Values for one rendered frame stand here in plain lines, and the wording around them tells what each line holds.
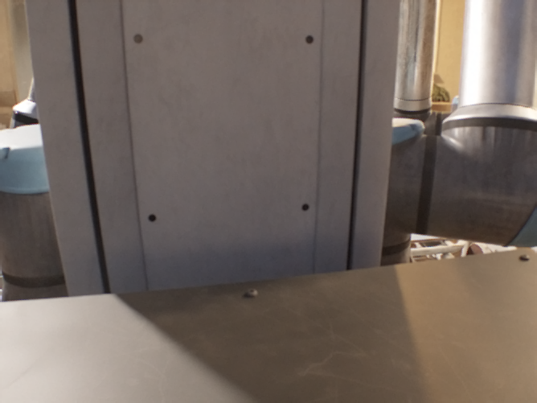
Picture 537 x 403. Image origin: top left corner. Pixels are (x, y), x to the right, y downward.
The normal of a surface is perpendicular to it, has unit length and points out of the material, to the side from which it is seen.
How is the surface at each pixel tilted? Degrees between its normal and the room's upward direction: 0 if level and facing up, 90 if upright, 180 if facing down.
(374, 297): 0
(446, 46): 90
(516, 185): 69
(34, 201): 90
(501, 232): 118
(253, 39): 90
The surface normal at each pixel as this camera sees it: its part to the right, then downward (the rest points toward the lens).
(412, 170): -0.34, -0.21
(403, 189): -0.37, 0.17
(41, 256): 0.30, 0.30
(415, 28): -0.34, 0.55
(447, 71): 0.04, 0.31
